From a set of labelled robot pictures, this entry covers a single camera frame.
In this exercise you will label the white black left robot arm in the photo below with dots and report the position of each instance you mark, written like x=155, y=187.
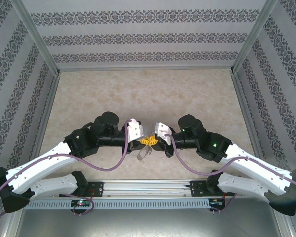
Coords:
x=39, y=163

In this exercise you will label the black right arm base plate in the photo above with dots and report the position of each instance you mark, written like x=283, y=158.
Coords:
x=198, y=188

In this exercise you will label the small circuit board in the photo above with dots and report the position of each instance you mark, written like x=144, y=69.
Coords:
x=217, y=202

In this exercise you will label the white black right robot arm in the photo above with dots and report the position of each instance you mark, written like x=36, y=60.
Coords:
x=251, y=165

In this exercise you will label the aluminium table edge rail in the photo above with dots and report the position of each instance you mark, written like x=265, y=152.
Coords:
x=45, y=123
x=247, y=113

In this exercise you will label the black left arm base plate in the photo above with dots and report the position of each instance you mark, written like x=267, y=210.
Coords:
x=97, y=188

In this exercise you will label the aluminium mounting rail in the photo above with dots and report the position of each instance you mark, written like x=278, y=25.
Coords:
x=148, y=187

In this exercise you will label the aluminium upright frame post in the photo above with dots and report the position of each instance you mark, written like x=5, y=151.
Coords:
x=35, y=37
x=252, y=37

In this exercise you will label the circuit board with green light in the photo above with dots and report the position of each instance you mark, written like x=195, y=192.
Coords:
x=81, y=203

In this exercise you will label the grey metal sheet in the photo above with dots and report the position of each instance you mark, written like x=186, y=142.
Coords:
x=148, y=224

